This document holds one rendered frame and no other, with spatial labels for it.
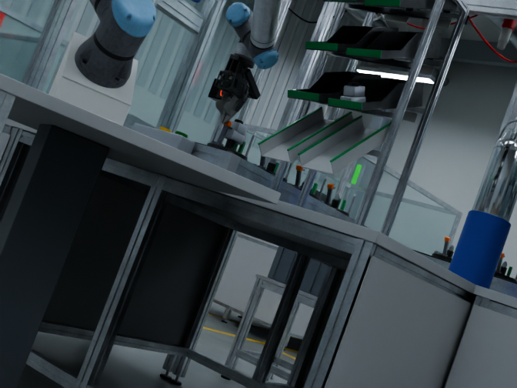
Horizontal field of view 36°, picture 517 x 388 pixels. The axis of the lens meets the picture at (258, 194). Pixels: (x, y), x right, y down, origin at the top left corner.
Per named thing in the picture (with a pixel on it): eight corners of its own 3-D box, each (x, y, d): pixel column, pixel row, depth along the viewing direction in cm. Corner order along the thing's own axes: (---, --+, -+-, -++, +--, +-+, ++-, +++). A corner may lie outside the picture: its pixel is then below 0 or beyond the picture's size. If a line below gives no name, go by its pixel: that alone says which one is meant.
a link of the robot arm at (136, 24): (105, 56, 200) (128, 17, 192) (85, 18, 205) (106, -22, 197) (145, 58, 208) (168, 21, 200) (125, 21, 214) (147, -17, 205)
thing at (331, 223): (375, 242, 194) (379, 231, 194) (11, 125, 283) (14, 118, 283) (528, 322, 307) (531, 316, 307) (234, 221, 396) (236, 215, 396)
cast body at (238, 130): (231, 138, 257) (238, 118, 257) (221, 135, 259) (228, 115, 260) (245, 147, 263) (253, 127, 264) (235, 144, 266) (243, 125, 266)
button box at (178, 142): (175, 154, 238) (181, 134, 239) (127, 139, 251) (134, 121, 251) (188, 161, 244) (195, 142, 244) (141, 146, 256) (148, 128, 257)
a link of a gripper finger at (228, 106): (214, 118, 251) (225, 91, 252) (225, 124, 256) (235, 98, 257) (221, 120, 249) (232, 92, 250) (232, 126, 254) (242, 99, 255)
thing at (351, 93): (350, 108, 229) (352, 83, 228) (339, 106, 233) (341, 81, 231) (369, 106, 235) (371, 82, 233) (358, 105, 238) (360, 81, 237)
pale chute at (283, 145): (291, 163, 232) (288, 149, 230) (261, 156, 241) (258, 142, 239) (354, 125, 247) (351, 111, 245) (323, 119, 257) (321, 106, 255)
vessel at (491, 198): (502, 217, 280) (538, 117, 283) (465, 207, 289) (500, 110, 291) (514, 227, 291) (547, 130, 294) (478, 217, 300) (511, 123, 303)
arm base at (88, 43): (68, 69, 205) (82, 41, 199) (82, 37, 216) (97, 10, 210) (121, 97, 209) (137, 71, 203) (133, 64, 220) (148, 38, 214)
